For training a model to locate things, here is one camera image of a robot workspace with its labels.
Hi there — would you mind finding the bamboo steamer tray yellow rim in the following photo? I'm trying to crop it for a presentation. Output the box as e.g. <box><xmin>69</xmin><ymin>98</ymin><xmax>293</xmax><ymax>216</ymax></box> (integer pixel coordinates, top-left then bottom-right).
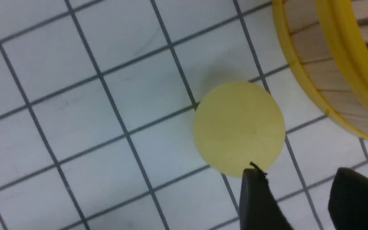
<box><xmin>272</xmin><ymin>0</ymin><xmax>368</xmax><ymax>141</ymax></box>

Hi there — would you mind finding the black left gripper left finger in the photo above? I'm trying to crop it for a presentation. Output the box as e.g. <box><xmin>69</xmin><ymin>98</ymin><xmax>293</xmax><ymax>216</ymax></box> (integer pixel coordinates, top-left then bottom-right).
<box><xmin>239</xmin><ymin>162</ymin><xmax>293</xmax><ymax>230</ymax></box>

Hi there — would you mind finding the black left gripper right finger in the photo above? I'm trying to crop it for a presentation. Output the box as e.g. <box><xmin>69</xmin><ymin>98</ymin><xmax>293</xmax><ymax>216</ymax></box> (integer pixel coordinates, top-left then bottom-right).
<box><xmin>328</xmin><ymin>167</ymin><xmax>368</xmax><ymax>230</ymax></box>

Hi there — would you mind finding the white grid tablecloth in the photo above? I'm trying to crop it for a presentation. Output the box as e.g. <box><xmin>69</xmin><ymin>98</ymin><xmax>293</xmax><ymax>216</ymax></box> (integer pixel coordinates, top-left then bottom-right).
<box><xmin>0</xmin><ymin>0</ymin><xmax>368</xmax><ymax>230</ymax></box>

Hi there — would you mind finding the yellow bun front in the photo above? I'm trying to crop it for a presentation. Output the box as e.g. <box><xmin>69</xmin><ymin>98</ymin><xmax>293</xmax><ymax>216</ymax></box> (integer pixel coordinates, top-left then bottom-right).
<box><xmin>193</xmin><ymin>81</ymin><xmax>286</xmax><ymax>178</ymax></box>

